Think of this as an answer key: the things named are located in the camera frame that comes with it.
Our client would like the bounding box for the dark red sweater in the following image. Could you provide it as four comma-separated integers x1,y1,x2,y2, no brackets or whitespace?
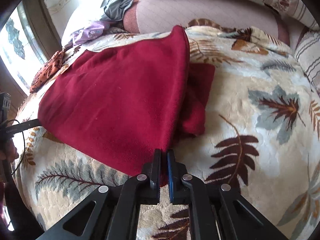
37,26,215,176

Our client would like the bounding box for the person's red patterned clothing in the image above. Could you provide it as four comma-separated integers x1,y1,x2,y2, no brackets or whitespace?
1,182,44,239

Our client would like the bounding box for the person's left hand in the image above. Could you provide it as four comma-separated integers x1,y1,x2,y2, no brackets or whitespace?
0,139,18,163

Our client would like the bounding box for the orange floral cloth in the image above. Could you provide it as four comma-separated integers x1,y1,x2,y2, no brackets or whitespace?
29,49,65,94

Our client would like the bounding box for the purple floral cloth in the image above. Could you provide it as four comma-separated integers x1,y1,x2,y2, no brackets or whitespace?
61,21,111,46

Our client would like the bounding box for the pink quilted mattress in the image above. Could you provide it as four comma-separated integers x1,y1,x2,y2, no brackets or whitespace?
123,0,292,44

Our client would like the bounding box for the brown wooden window frame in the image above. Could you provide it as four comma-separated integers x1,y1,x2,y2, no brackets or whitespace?
1,0,61,111

